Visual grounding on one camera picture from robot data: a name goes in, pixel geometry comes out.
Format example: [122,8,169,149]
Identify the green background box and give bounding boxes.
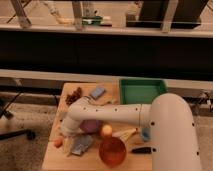
[82,16,102,26]

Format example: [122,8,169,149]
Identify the wooden spoon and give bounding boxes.
[99,98,117,106]

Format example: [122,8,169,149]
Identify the black handled tool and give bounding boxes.
[131,147,152,154]

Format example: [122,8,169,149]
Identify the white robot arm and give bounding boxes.
[61,93,202,171]

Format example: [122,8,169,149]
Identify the yellow red apple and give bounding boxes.
[100,124,113,138]

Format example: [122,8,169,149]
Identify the orange bowl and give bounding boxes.
[99,137,126,167]

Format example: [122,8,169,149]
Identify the purple bowl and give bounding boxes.
[80,120,103,133]

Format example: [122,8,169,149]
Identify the brown grape bunch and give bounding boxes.
[65,87,82,106]

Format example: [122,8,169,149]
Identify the green plastic tray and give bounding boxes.
[119,79,167,104]

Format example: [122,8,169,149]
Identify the small blue cup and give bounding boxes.
[141,128,150,142]

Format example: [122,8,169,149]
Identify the blue crumpled cloth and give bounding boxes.
[71,134,93,156]

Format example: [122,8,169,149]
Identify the blue sponge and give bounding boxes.
[90,87,105,99]

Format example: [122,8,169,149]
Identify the office chair base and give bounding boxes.
[0,93,36,140]

